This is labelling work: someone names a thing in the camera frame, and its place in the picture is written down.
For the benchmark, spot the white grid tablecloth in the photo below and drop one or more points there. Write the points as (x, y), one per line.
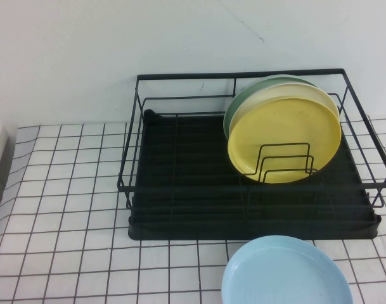
(69, 221)

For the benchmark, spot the black plastic drip tray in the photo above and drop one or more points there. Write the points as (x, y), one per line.
(180, 223)

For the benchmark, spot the cream plastic plate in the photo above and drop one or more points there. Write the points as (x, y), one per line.
(306, 90)

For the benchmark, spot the green plastic plate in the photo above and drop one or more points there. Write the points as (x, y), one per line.
(275, 79)

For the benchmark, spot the light blue plastic plate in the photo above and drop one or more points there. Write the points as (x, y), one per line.
(284, 272)

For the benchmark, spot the yellow plastic plate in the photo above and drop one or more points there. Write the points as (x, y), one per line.
(291, 133)

